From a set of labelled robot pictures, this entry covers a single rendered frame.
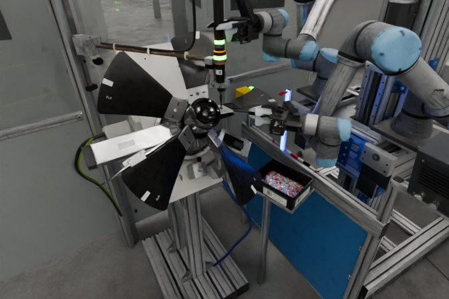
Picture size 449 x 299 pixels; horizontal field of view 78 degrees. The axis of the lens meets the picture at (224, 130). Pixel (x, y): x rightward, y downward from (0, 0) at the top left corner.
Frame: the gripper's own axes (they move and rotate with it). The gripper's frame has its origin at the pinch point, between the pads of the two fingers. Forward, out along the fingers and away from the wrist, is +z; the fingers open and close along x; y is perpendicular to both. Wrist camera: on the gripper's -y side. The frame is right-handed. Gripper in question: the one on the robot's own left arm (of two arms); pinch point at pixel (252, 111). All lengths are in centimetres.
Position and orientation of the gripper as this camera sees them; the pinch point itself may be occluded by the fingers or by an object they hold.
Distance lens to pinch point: 107.8
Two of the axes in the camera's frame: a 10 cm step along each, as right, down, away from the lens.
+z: -9.3, -1.8, 3.3
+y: -3.6, 5.8, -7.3
